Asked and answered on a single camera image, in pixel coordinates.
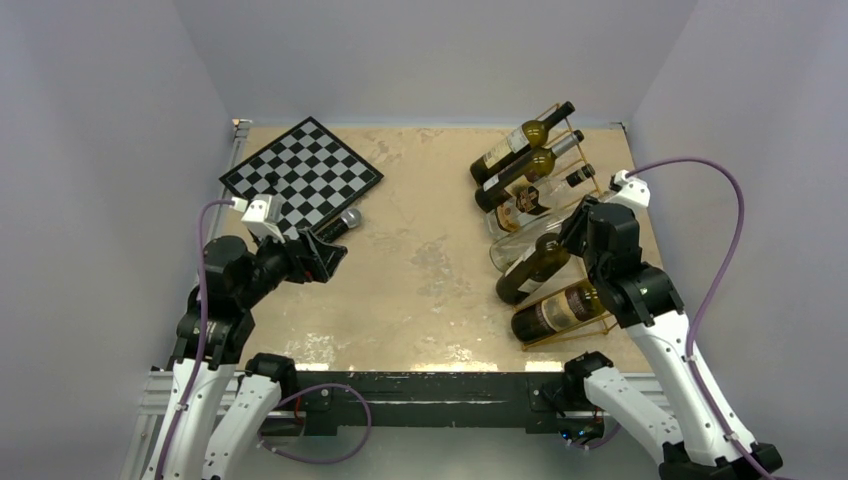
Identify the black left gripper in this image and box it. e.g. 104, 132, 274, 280
236, 223, 346, 307

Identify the clear square liquor bottle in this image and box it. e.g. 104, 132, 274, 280
485, 164, 596, 240

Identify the clear glass bottle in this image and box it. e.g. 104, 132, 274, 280
489, 200, 581, 272

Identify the green bottle silver neck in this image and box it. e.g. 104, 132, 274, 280
511, 280, 606, 344

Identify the green wine bottle dark label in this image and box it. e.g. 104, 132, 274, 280
474, 130, 585, 213

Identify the tall dark green bottle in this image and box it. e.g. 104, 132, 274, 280
495, 232, 571, 305

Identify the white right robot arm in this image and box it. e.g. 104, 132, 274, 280
559, 195, 783, 479

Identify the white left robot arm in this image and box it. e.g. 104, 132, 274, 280
142, 228, 347, 479

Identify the black silver microphone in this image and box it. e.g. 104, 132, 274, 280
318, 208, 363, 243

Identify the black white chessboard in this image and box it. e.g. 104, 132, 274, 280
219, 117, 384, 237

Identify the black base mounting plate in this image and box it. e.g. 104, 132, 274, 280
260, 371, 613, 444

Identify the gold wire wine rack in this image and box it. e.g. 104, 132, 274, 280
512, 121, 610, 349

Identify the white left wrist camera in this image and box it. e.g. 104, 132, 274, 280
231, 194, 284, 243

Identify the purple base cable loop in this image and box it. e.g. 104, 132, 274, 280
258, 382, 374, 466

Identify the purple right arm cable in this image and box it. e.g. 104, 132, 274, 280
625, 156, 773, 480

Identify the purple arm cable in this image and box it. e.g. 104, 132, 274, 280
625, 156, 773, 480
153, 198, 236, 480

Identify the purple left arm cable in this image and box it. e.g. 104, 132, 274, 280
153, 198, 236, 480

